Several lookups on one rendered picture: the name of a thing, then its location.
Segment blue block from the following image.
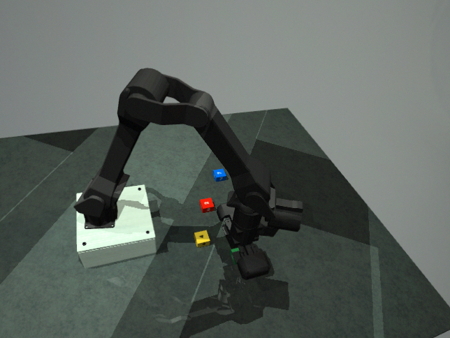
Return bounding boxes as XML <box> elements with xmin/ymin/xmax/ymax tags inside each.
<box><xmin>213</xmin><ymin>169</ymin><xmax>226</xmax><ymax>182</ymax></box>

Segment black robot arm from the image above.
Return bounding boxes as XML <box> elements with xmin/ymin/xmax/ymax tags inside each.
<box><xmin>74</xmin><ymin>68</ymin><xmax>303</xmax><ymax>237</ymax></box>

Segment red block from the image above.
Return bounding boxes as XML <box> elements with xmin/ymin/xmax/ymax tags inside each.
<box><xmin>199</xmin><ymin>198</ymin><xmax>214</xmax><ymax>213</ymax></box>

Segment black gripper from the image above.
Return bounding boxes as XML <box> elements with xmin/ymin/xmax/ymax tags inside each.
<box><xmin>217</xmin><ymin>203</ymin><xmax>271</xmax><ymax>280</ymax></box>

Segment yellow block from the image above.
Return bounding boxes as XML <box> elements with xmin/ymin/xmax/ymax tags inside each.
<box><xmin>194</xmin><ymin>230</ymin><xmax>210</xmax><ymax>248</ymax></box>

